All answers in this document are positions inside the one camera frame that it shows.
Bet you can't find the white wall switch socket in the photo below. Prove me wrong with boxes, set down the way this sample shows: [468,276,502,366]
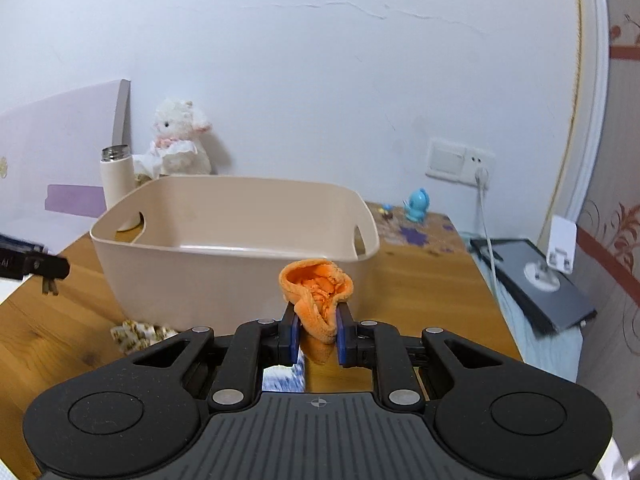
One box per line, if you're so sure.
[425,139,496,190]

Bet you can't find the dark grey tablet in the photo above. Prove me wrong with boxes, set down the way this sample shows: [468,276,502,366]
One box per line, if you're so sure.
[470,238,597,334]

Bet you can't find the blue white tissue pack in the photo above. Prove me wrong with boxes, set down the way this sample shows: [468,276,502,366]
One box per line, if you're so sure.
[262,351,306,393]

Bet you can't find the white phone stand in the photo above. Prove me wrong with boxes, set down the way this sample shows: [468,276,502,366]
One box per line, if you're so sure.
[524,214,577,292]

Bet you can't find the floral fabric scrunchie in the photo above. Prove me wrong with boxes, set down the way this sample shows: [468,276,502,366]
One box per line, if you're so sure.
[110,320,177,356]

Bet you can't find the white power cable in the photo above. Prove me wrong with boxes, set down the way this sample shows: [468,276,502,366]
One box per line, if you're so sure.
[472,167,504,281]

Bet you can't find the white thermos bottle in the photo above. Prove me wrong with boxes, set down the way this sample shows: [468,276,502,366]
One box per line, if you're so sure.
[100,144,136,210]

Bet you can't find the lilac headboard panel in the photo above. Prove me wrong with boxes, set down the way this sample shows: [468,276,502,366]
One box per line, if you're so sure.
[1,79,130,254]

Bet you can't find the beige plastic storage bin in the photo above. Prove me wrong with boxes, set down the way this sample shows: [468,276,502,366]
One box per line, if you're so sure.
[90,176,380,335]

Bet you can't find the white plush lamb toy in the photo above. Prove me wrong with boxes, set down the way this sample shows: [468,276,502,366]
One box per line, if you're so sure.
[132,99,213,182]

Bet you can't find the orange sock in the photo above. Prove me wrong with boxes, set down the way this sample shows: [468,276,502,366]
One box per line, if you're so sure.
[279,259,354,365]

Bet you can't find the blue cartoon figurine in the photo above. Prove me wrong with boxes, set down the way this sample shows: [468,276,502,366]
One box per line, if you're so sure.
[404,188,431,223]

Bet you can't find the purple floral table mat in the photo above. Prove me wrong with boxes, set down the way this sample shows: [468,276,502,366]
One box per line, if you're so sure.
[367,202,465,256]

